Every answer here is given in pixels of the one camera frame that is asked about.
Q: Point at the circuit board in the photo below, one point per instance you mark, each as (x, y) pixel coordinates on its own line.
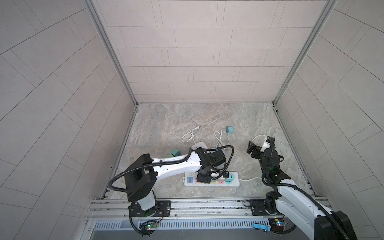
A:
(278, 225)
(149, 225)

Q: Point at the aluminium mounting rail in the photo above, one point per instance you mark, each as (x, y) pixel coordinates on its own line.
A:
(183, 208)

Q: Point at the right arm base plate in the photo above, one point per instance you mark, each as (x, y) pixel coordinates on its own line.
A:
(262, 208)

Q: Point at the left circuit board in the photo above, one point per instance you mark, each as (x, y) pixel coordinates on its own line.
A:
(149, 225)

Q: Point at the white square socket cube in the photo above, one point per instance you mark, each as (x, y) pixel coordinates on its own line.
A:
(199, 145)

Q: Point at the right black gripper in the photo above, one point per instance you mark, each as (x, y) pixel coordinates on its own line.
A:
(257, 150)

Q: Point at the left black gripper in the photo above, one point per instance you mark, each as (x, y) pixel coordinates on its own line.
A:
(202, 180)

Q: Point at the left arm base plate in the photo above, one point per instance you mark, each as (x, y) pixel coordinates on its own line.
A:
(161, 209)

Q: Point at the right circuit board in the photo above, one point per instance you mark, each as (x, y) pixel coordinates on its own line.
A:
(278, 225)

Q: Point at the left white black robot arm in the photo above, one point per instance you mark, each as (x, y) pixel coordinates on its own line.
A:
(138, 180)

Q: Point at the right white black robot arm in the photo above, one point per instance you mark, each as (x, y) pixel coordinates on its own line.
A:
(314, 219)

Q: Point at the blue square socket cube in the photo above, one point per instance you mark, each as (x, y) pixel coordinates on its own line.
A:
(219, 158)

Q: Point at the white multicolour power strip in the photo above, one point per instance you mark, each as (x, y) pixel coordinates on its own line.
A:
(190, 180)

